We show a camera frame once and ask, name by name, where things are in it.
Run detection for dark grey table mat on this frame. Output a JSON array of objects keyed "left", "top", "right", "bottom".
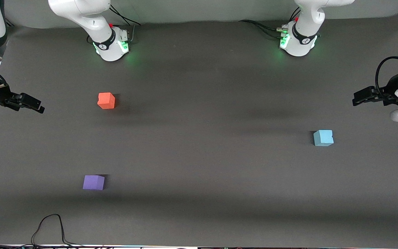
[{"left": 0, "top": 12, "right": 398, "bottom": 248}]

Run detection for orange foam block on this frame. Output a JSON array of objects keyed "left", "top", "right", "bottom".
[{"left": 97, "top": 92, "right": 116, "bottom": 110}]

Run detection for black left arm base cables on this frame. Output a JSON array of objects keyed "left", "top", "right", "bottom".
[{"left": 238, "top": 7, "right": 302, "bottom": 39}]

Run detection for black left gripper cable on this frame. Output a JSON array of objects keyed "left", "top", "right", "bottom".
[{"left": 375, "top": 56, "right": 398, "bottom": 101}]

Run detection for purple foam block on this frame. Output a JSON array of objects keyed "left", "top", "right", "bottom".
[{"left": 83, "top": 175, "right": 105, "bottom": 191}]

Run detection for light blue foam block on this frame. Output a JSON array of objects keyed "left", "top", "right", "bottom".
[{"left": 313, "top": 130, "right": 334, "bottom": 147}]

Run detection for black right arm base cables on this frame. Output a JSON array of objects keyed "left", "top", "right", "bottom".
[{"left": 108, "top": 4, "right": 141, "bottom": 44}]

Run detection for black arm base cables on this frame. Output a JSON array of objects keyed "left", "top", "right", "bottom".
[
  {"left": 108, "top": 4, "right": 141, "bottom": 44},
  {"left": 238, "top": 7, "right": 302, "bottom": 39}
]

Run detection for thin black looped cable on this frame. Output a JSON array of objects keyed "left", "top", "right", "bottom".
[{"left": 0, "top": 214, "right": 141, "bottom": 249}]

